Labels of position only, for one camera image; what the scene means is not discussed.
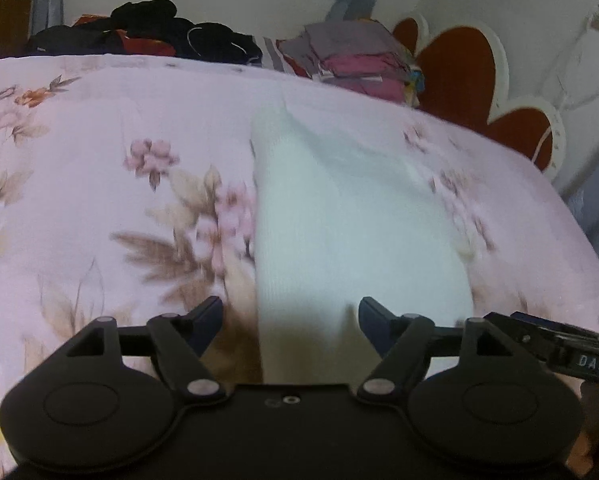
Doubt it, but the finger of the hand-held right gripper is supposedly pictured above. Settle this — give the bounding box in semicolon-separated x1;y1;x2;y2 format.
483;312;563;363
510;311;599;342

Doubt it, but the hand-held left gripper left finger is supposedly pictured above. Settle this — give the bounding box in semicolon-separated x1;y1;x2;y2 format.
66;295;227;403

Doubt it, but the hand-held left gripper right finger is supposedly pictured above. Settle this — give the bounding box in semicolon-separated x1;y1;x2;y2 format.
357;296;517;406

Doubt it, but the white cloth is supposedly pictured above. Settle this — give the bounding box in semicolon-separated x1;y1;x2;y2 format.
249;105;475;386

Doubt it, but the stack of folded clothes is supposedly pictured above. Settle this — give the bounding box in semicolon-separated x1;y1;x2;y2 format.
276;19;425;108

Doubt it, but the pile of black clothes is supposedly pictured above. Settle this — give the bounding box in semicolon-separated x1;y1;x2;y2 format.
26;0;264;66

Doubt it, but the pink floral bedsheet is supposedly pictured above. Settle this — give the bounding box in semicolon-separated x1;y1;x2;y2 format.
0;52;599;480

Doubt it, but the red and white headboard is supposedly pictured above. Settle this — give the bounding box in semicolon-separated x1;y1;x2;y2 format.
392;10;567;186

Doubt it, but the striped cloth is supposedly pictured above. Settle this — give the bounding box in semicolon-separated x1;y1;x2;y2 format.
260;36;303;77

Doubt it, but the white wall cable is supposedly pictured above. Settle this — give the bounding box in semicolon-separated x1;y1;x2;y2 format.
534;4;599;161

